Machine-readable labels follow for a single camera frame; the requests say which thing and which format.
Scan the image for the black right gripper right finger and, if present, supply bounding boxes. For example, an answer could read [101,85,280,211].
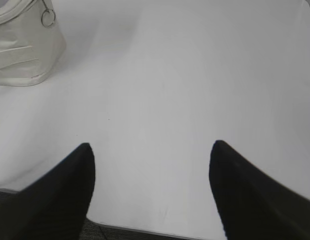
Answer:
[208,140,310,240]

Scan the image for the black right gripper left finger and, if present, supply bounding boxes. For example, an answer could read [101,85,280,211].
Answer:
[0,143,96,240]

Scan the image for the cream fabric zipper bag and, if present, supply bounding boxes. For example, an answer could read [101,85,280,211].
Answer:
[0,0,66,87]

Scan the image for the silver ring zipper pull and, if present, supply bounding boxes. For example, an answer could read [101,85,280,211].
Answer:
[40,0,56,28]

